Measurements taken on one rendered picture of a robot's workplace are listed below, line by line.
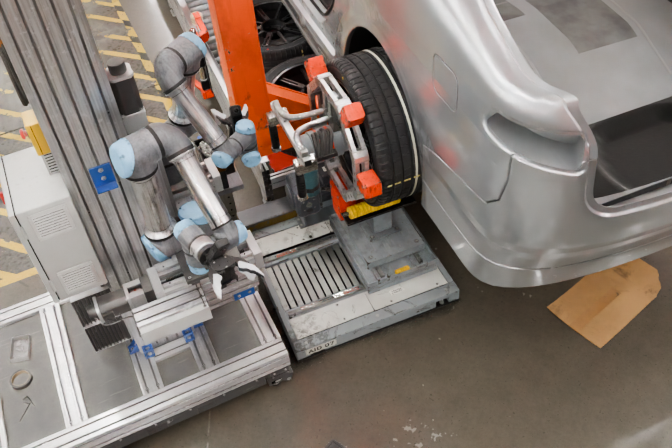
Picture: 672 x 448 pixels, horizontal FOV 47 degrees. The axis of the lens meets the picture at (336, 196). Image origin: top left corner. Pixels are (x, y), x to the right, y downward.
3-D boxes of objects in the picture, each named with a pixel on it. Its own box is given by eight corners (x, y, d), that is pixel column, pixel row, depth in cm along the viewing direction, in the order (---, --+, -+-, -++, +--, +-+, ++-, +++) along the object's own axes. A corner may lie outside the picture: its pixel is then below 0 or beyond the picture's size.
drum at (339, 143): (352, 158, 329) (350, 133, 319) (306, 173, 324) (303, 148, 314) (340, 139, 339) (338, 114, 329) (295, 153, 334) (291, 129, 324)
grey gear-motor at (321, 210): (375, 215, 401) (372, 166, 376) (300, 241, 391) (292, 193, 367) (361, 193, 413) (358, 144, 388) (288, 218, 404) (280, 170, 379)
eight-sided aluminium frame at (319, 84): (373, 221, 329) (367, 123, 291) (359, 226, 328) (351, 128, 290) (326, 147, 366) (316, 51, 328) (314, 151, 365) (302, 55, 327)
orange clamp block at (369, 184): (373, 180, 313) (382, 194, 307) (356, 186, 311) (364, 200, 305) (372, 168, 308) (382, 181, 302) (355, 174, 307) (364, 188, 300)
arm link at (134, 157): (195, 250, 279) (160, 136, 240) (160, 271, 273) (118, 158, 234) (178, 232, 286) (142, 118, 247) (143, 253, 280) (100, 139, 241)
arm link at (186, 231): (195, 230, 251) (189, 212, 245) (213, 248, 245) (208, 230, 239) (174, 242, 248) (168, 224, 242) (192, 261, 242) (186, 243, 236)
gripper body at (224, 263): (240, 281, 236) (219, 259, 243) (239, 261, 230) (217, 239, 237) (219, 292, 232) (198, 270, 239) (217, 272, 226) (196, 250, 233)
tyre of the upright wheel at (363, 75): (363, 20, 337) (373, 140, 380) (313, 34, 332) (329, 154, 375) (431, 91, 289) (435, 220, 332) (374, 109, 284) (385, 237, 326)
